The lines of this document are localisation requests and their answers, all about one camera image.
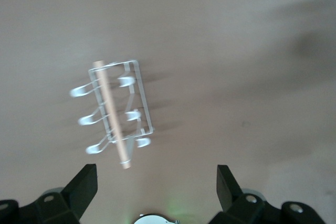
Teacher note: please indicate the brown table mat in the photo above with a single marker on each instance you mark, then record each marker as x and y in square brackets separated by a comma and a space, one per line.
[52, 24]

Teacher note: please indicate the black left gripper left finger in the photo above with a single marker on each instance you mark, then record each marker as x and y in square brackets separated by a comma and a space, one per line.
[78, 192]

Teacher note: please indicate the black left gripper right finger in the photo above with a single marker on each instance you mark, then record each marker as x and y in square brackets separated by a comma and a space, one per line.
[228, 192]

